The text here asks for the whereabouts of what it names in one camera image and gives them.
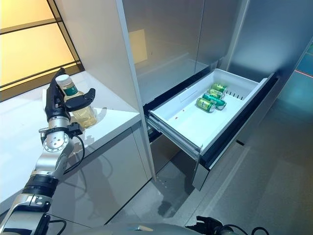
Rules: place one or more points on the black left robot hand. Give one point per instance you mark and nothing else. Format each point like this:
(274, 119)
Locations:
(52, 105)

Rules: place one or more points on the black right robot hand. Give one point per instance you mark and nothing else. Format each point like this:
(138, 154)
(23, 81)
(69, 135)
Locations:
(210, 223)

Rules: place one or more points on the yellow drink bottle white cap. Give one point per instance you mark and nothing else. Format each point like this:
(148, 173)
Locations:
(84, 117)

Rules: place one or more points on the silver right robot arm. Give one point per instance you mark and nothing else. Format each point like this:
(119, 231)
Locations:
(227, 230)

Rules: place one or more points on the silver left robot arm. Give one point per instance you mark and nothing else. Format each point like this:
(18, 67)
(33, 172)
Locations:
(49, 159)

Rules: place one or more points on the white fridge drawer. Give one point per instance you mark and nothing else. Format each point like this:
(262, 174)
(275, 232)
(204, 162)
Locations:
(190, 122)

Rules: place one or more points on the stainless steel fridge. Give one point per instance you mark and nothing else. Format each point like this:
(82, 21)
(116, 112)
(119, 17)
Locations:
(171, 36)

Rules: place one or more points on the grey robot torso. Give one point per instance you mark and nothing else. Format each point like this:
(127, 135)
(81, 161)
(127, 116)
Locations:
(159, 231)

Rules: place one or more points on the tall white cabinet panel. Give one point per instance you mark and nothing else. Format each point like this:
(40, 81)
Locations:
(102, 49)

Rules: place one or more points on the white counter cabinet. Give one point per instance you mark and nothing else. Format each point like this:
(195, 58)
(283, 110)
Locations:
(110, 156)

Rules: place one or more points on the light green drink can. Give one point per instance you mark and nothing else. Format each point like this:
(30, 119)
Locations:
(205, 104)
(218, 87)
(215, 93)

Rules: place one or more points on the dark green drink can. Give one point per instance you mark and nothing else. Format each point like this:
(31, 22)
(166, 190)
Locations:
(213, 99)

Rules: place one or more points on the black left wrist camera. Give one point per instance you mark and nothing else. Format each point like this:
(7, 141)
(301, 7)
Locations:
(74, 128)

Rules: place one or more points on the orange window black frame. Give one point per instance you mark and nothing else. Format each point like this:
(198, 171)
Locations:
(27, 49)

